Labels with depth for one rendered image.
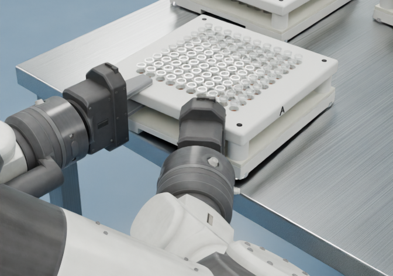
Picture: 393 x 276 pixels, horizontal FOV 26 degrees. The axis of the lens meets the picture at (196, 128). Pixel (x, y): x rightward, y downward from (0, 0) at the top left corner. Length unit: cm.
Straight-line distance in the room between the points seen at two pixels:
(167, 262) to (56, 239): 8
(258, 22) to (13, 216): 96
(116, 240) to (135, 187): 192
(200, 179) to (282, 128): 26
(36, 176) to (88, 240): 49
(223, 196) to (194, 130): 11
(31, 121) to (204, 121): 21
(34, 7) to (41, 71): 215
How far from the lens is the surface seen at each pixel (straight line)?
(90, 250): 53
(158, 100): 112
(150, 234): 85
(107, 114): 110
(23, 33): 331
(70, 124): 105
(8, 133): 100
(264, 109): 111
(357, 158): 116
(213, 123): 102
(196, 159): 95
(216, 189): 93
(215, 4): 148
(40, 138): 103
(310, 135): 120
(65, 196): 149
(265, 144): 112
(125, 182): 249
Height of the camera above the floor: 153
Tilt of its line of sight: 35 degrees down
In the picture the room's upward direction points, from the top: straight up
